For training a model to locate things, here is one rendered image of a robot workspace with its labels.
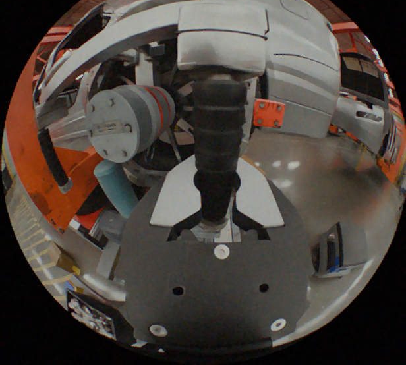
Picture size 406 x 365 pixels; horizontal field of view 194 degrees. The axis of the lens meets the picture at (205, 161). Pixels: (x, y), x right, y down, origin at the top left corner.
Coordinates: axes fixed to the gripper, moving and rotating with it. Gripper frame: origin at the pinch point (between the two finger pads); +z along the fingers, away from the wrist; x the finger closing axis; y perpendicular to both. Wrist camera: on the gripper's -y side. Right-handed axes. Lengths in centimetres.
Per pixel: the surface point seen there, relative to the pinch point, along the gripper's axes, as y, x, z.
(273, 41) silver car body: -32, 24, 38
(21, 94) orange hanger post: -25, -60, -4
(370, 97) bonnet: -93, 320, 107
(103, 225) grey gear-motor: 42, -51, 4
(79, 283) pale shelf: 38, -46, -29
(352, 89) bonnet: -96, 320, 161
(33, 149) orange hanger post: -4, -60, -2
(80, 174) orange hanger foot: 19, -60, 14
